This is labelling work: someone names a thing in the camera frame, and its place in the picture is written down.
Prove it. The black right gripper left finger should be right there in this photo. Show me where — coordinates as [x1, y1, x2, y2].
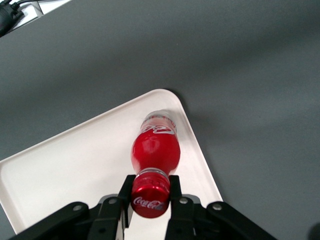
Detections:
[9, 174, 137, 240]

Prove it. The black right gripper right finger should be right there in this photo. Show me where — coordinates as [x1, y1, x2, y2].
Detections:
[166, 174, 278, 240]

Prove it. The red coke bottle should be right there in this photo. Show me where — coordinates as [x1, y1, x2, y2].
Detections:
[129, 109, 181, 219]

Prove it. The beige plastic tray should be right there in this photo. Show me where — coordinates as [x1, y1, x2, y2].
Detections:
[0, 88, 224, 240]

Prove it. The black power adapter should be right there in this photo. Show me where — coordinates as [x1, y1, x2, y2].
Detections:
[0, 0, 25, 38]

